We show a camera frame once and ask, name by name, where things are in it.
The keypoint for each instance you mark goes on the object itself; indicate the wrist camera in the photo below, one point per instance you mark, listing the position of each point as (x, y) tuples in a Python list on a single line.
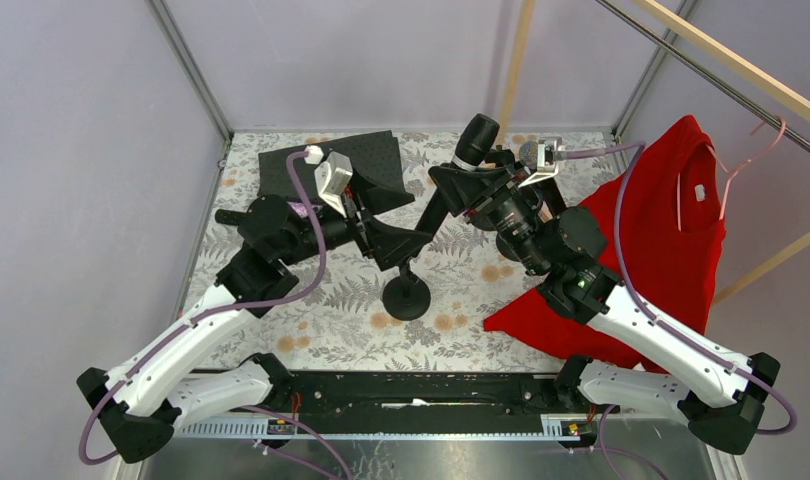
[(332, 174), (547, 167)]

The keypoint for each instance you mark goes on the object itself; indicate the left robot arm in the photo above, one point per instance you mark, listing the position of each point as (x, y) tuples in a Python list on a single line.
[(144, 401)]

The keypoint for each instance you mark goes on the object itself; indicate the metal hanging rod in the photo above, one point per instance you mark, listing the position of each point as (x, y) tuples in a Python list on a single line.
[(694, 66)]

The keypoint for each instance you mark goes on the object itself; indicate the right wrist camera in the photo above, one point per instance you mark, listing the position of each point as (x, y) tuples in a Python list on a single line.
[(547, 167)]

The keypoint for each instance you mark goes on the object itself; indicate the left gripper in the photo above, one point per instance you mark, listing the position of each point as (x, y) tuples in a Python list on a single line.
[(368, 229)]

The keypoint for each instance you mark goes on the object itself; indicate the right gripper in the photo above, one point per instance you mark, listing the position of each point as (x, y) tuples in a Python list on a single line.
[(477, 192)]

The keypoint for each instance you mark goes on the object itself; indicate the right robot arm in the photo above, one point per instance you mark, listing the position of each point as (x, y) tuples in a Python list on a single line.
[(717, 393)]

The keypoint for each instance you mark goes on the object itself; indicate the wooden clothes rack frame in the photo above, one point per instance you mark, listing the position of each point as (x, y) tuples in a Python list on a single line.
[(583, 66)]

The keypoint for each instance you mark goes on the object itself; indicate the black microphone silver grille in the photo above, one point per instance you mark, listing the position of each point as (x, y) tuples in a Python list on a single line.
[(528, 153)]

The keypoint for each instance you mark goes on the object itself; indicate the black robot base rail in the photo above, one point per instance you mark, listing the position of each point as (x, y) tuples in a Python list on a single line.
[(425, 403)]

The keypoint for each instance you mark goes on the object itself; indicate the dark grey perforated felt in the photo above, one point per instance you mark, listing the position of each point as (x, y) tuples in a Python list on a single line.
[(374, 155)]

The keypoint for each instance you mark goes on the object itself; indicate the black mic stand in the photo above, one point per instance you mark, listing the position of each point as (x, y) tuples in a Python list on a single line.
[(496, 158), (508, 248), (406, 297)]

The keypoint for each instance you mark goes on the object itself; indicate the pink clothes hanger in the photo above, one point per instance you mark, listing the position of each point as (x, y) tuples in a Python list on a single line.
[(732, 173)]

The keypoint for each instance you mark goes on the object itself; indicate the purple glitter microphone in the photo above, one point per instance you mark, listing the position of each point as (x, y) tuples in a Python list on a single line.
[(302, 210)]

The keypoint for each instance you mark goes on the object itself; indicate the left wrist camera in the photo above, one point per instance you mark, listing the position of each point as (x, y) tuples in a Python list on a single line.
[(332, 174)]

